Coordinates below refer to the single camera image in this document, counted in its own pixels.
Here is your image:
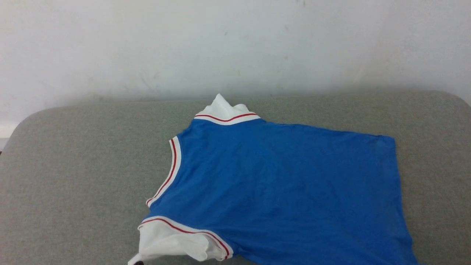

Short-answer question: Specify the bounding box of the blue basketball jersey white trim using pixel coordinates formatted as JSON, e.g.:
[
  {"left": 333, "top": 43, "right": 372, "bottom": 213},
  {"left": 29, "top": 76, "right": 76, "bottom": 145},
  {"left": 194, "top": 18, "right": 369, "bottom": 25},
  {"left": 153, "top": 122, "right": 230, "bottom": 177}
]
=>
[{"left": 128, "top": 93, "right": 420, "bottom": 265}]

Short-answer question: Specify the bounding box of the grey fabric sofa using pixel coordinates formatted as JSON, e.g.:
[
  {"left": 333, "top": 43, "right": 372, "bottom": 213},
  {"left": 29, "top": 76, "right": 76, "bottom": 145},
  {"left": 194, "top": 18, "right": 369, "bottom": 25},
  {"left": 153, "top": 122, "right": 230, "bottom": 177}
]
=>
[{"left": 0, "top": 90, "right": 471, "bottom": 265}]

